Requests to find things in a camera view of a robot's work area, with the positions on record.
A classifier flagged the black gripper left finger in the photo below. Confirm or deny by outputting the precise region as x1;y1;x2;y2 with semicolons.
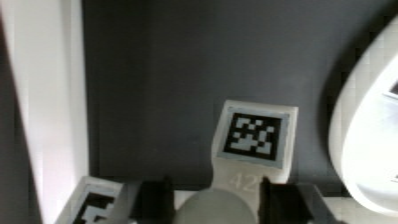
136;178;177;224

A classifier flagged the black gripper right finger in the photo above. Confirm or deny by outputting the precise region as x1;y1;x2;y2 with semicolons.
258;179;345;224

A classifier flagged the white round table top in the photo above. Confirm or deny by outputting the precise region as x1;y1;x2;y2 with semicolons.
330;16;398;217

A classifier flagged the white right fence block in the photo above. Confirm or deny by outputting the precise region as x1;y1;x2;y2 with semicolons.
0;0;90;224

